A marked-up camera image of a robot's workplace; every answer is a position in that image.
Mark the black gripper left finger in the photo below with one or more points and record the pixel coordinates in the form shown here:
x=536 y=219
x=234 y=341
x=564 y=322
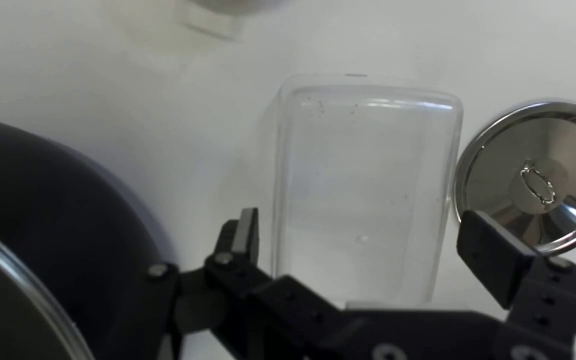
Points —
x=234 y=267

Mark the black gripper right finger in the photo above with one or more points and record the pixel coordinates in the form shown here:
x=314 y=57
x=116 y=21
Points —
x=501 y=261

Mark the small round steel lid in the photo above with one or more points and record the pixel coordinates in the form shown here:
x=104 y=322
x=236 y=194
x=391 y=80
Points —
x=569 y=152

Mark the white rectangular plate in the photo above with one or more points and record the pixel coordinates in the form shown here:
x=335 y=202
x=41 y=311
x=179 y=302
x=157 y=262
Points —
x=361 y=187

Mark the large black cooking pot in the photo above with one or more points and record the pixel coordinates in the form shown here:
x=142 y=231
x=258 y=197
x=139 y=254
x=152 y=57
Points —
x=69 y=221

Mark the small steel pot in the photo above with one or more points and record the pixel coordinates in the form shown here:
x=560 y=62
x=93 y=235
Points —
x=229 y=5

